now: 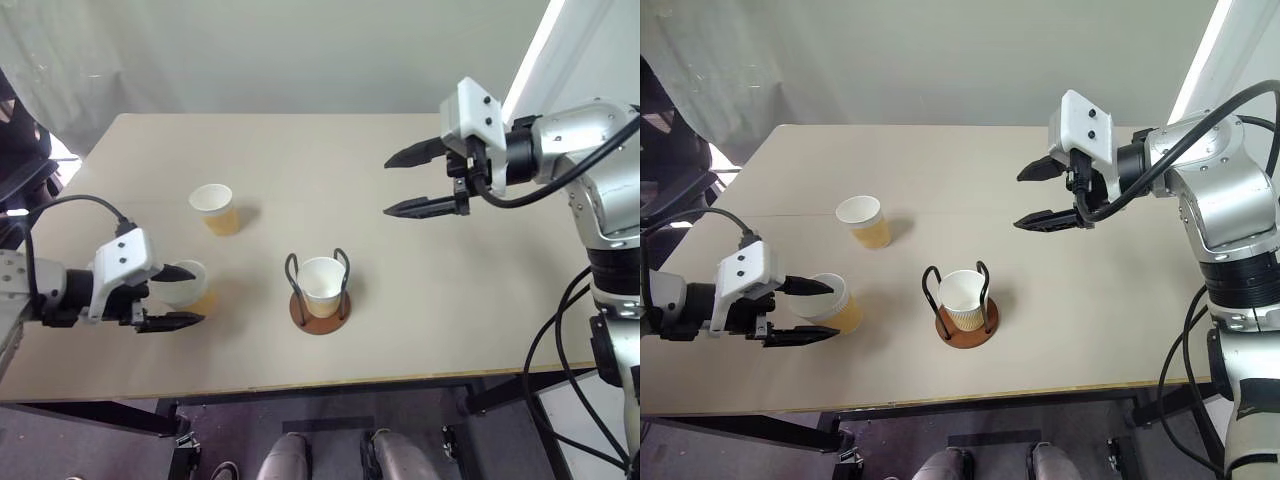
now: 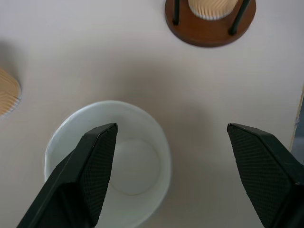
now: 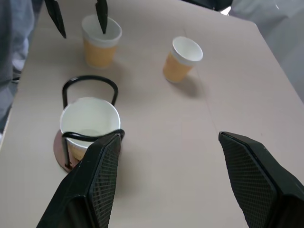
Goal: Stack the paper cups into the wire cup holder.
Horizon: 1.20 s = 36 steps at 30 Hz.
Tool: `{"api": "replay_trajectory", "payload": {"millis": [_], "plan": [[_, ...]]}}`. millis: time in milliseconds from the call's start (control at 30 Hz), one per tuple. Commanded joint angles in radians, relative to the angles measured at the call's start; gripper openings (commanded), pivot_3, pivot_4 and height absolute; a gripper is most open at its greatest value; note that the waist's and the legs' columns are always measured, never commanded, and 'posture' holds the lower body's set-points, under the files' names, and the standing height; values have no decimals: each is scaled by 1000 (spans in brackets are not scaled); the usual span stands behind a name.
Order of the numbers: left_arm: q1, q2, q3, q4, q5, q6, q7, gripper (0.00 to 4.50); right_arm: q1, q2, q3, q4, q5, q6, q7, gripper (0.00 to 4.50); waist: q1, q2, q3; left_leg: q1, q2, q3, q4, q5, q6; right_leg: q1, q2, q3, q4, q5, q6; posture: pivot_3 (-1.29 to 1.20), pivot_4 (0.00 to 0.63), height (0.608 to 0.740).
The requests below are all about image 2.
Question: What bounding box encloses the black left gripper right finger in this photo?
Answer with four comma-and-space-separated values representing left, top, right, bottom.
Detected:
227, 123, 304, 228

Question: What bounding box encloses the wooden-base wire cup holder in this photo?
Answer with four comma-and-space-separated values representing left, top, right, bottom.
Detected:
165, 0, 257, 48

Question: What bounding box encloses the white bowl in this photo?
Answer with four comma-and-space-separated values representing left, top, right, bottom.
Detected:
44, 100, 172, 228

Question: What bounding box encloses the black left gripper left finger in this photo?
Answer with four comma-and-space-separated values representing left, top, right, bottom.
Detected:
16, 123, 118, 228

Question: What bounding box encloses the ribbed tan paper cup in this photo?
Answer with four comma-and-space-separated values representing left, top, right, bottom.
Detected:
0, 68, 22, 118
188, 0, 239, 20

